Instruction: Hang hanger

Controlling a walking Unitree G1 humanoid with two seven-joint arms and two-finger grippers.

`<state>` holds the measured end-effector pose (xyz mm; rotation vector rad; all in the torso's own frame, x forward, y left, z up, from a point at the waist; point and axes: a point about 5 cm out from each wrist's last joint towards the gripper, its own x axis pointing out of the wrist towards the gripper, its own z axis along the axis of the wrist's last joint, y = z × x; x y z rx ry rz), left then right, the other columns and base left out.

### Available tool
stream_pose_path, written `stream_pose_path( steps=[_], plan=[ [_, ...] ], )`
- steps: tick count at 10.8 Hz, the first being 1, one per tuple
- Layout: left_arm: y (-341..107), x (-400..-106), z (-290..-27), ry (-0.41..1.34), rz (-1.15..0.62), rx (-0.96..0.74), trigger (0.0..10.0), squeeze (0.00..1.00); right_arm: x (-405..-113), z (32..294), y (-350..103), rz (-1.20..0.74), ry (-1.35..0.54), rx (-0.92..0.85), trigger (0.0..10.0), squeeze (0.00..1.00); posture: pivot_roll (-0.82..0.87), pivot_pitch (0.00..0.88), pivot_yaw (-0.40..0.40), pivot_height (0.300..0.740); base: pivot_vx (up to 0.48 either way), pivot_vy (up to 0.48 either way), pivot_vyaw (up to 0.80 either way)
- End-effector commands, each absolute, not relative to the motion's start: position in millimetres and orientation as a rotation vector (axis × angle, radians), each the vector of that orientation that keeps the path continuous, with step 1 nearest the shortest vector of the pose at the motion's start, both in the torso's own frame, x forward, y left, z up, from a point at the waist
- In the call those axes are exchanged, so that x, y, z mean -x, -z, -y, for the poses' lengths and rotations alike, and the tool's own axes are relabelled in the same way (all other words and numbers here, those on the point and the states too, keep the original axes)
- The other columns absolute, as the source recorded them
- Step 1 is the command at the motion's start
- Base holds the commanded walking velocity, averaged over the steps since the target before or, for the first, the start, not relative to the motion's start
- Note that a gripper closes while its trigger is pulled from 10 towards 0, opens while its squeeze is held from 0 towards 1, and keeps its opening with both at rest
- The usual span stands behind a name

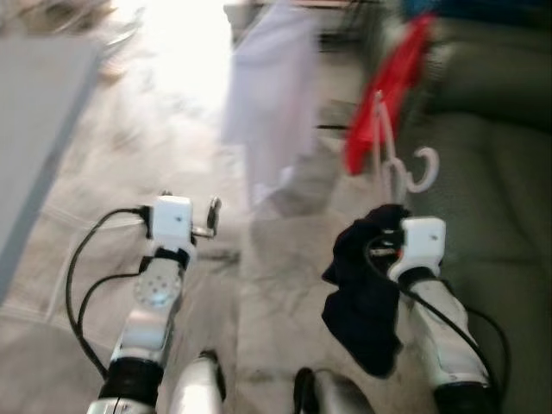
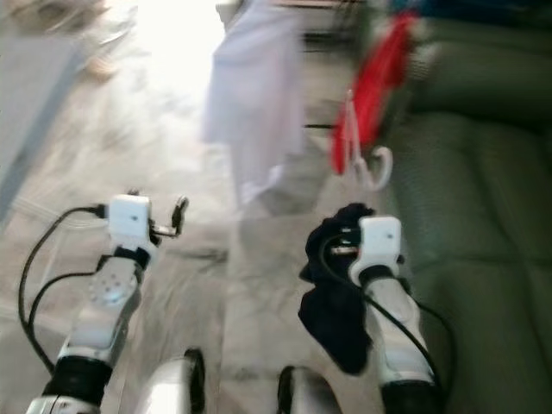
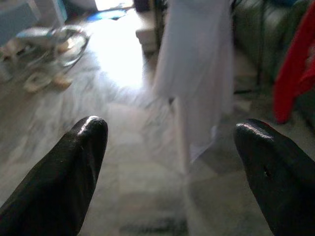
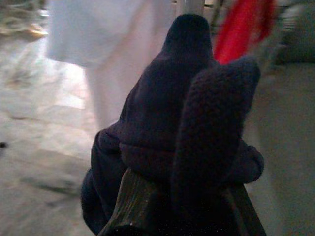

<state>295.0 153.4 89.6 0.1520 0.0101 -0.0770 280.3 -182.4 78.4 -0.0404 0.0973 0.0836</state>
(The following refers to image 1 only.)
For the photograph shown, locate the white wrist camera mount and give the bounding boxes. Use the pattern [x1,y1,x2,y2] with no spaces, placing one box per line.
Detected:
[388,217,448,281]
[151,196,194,253]

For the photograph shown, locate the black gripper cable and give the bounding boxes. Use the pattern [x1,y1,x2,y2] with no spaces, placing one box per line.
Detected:
[76,269,156,346]
[466,302,511,389]

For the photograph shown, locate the white plastic hanger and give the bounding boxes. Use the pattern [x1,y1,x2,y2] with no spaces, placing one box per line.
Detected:
[369,89,441,206]

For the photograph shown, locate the black left wrist camera cable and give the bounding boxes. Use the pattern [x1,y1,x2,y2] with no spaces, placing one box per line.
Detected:
[66,205,154,380]

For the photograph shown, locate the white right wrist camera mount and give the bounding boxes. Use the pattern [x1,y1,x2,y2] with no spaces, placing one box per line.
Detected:
[388,217,448,281]

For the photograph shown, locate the red garment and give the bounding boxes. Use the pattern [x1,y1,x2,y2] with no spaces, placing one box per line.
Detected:
[343,13,436,176]

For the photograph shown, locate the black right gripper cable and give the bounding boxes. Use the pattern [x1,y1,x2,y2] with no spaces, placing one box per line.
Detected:
[466,302,511,389]

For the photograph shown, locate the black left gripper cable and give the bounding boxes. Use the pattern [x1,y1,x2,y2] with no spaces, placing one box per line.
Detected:
[76,269,156,346]

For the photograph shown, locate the dark knit garment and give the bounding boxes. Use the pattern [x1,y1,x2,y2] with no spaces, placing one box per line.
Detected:
[321,203,413,379]

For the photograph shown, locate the silver robot left leg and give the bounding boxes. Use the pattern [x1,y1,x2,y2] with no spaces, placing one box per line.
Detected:
[166,349,227,414]

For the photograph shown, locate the silver robot leg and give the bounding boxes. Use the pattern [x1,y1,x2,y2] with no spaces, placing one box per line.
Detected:
[293,367,376,414]
[166,349,227,414]

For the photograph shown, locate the silver robot right leg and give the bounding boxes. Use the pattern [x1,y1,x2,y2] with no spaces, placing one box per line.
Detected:
[293,367,376,414]

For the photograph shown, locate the white garment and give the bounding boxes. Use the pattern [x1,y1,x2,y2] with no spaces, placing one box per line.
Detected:
[220,0,324,208]

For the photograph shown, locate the green sofa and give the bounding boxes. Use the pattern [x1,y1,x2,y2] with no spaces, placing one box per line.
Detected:
[405,17,552,414]

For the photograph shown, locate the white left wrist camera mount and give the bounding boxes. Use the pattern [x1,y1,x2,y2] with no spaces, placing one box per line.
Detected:
[151,196,194,253]

